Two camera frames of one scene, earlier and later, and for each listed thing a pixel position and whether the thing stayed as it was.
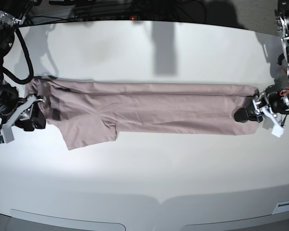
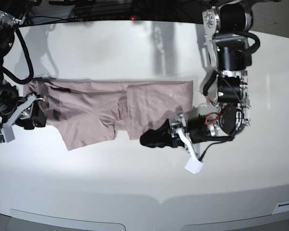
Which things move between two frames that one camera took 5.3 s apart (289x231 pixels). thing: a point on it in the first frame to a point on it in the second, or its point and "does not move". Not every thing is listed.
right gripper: x=261 y=104 to x=191 y=130
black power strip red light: x=118 y=17 does not move
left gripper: x=27 y=108 does not move
